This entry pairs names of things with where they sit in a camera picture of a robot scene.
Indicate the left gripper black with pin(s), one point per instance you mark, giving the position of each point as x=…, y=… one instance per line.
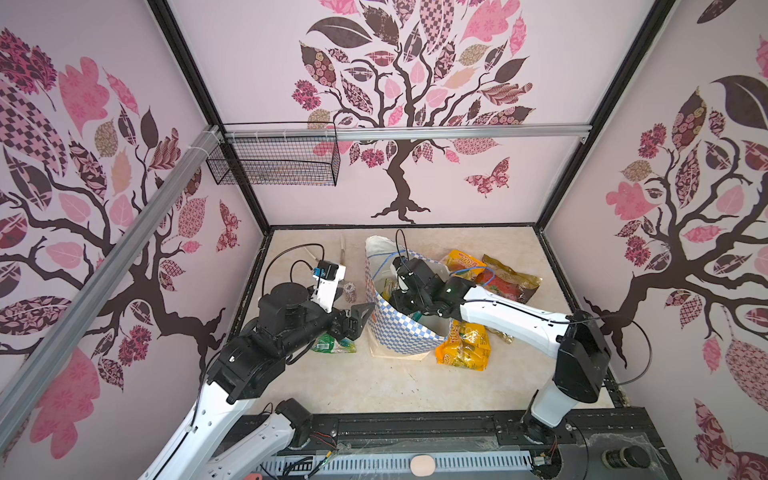
x=356, y=323

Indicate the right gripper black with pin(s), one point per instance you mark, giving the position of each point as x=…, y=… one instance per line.
x=396, y=298

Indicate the blue checkered paper bag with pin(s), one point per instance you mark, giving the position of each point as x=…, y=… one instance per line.
x=394, y=333

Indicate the green snack bag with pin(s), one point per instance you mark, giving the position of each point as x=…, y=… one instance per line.
x=327, y=344

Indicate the yellow orange snack bag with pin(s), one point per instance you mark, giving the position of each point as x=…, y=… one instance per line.
x=463, y=265

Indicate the yellow chips bag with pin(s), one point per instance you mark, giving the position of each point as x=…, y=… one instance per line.
x=466, y=346

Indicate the gold candy bag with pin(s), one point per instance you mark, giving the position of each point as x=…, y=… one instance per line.
x=504, y=281

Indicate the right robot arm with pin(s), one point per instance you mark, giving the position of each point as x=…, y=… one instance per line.
x=573, y=340

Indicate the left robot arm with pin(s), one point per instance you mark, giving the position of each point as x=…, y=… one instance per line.
x=289, y=322

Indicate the metal tongs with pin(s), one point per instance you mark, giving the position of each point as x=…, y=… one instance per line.
x=346, y=291

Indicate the black round knob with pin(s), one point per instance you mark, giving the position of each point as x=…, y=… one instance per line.
x=629, y=457

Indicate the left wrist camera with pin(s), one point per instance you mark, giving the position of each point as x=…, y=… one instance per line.
x=328, y=276

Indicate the grey cable duct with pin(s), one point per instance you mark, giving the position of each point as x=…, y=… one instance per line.
x=358, y=466

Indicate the black wire basket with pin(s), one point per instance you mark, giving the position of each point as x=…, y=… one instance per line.
x=277, y=153

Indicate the aluminium rail back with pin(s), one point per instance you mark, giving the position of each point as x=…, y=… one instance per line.
x=408, y=132

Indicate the aluminium rail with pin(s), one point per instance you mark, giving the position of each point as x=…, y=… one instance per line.
x=45, y=362
x=408, y=132

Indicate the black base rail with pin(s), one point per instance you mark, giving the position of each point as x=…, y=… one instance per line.
x=574, y=454

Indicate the aluminium rail left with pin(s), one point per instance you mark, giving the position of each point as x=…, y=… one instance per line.
x=45, y=362

